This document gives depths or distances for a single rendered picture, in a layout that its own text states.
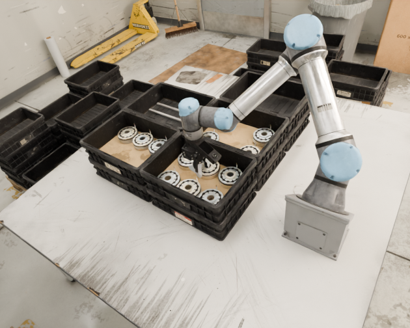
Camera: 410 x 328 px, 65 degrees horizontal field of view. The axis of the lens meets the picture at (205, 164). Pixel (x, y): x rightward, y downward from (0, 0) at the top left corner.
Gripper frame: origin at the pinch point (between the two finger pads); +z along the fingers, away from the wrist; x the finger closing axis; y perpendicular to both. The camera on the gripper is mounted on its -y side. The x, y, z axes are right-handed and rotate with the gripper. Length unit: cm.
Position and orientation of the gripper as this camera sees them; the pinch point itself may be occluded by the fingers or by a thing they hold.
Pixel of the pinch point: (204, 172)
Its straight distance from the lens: 138.5
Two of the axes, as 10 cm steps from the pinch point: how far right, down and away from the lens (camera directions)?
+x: -5.9, 6.1, -5.3
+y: -8.0, -3.4, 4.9
